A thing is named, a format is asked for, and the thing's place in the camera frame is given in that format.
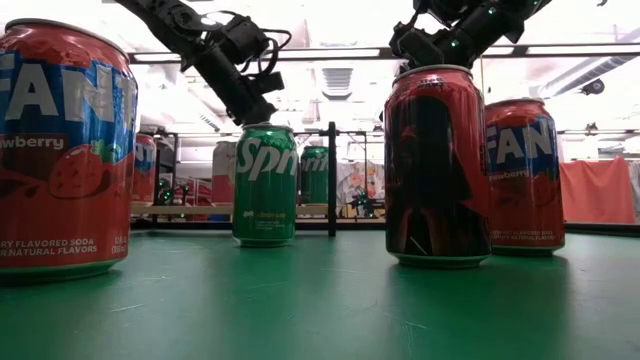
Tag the black table frame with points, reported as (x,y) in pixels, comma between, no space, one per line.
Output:
(600,229)

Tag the green table mat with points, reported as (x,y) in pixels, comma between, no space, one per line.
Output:
(320,310)

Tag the red storage crate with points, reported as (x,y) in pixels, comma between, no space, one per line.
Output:
(192,192)

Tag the red Star Wars cola can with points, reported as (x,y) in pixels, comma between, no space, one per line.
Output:
(435,175)

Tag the ceiling air vent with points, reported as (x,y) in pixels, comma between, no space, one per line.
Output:
(336,81)

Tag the red Fanta strawberry can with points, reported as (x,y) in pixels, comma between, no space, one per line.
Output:
(65,175)
(530,200)
(145,175)

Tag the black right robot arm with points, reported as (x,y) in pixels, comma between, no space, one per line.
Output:
(500,15)

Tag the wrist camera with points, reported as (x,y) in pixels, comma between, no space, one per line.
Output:
(412,47)
(270,83)

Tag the white red Spindrift can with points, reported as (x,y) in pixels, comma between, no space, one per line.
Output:
(223,175)

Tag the green Sprite can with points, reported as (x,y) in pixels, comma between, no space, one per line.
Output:
(265,200)
(314,180)

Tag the black overhead light bar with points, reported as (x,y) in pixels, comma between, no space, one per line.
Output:
(520,50)

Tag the white cloth partition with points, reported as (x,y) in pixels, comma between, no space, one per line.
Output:
(636,195)

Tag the black ceiling dome camera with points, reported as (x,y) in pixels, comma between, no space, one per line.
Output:
(593,86)

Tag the orange cloth partition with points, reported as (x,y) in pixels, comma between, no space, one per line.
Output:
(597,192)

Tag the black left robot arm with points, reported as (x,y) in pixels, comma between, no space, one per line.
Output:
(165,15)

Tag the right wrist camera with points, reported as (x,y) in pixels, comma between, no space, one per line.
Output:
(412,47)

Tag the black metal shelf frame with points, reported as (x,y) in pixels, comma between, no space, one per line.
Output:
(331,175)

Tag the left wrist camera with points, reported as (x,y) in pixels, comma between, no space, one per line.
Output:
(270,83)

